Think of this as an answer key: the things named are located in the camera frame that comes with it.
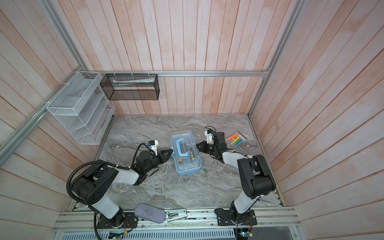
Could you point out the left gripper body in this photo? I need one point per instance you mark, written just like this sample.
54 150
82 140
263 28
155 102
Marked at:
155 162

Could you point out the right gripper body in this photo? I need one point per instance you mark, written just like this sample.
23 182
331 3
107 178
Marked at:
212 149

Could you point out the yellow black screwdriver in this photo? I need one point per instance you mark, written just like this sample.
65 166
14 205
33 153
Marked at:
193 154

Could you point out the blue plastic tool box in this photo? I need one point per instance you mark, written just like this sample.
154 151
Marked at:
185 154

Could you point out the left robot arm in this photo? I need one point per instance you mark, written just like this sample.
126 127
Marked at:
89 183

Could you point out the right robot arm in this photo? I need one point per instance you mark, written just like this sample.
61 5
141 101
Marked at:
256 179

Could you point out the pack of coloured markers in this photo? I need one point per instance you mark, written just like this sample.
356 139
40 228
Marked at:
236 139

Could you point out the grey fabric pouch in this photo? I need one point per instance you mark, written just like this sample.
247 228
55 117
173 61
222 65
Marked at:
150 213

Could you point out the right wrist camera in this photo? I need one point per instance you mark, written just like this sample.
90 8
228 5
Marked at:
209 133

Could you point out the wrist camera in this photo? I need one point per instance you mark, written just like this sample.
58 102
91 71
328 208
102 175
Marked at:
209 133
153 144

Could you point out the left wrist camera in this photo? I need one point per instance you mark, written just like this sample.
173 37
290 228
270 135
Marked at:
153 144

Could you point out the black mesh wall basket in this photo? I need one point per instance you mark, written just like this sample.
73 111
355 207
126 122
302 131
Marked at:
126 87

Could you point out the white wire mesh shelf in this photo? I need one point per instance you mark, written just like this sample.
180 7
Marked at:
81 110

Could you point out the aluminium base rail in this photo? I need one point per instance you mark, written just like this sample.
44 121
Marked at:
199 224

